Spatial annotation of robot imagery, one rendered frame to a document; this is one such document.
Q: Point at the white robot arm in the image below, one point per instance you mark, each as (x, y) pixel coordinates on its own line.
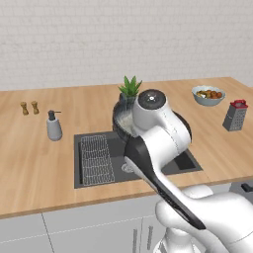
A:
(164, 138)

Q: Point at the dark grey sink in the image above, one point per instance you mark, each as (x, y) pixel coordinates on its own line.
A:
(120, 176)

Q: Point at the pale bowl of fruit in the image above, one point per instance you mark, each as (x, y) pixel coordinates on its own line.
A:
(208, 99)

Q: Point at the grey cupboard door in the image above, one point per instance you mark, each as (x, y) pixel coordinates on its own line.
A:
(95, 238)
(149, 220)

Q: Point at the green potted plant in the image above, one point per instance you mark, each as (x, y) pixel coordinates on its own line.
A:
(130, 87)

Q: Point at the grey soap dispenser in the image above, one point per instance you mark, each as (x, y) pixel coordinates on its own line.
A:
(54, 128)

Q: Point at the grey drawer front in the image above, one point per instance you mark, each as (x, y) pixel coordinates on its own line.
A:
(99, 214)
(19, 229)

